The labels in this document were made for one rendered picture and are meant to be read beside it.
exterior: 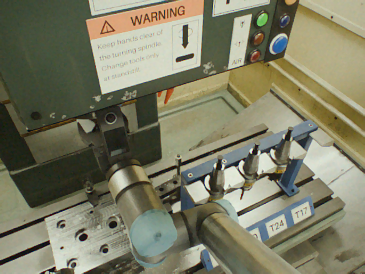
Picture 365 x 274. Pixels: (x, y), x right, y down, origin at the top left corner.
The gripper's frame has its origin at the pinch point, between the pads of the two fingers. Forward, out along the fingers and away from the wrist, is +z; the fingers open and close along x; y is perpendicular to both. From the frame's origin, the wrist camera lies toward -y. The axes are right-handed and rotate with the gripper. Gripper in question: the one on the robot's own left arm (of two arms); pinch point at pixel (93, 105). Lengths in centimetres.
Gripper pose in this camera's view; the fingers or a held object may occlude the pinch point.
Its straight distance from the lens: 72.8
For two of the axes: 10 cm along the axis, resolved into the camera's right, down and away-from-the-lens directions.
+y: -0.2, 6.6, 7.5
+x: 8.9, -3.3, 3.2
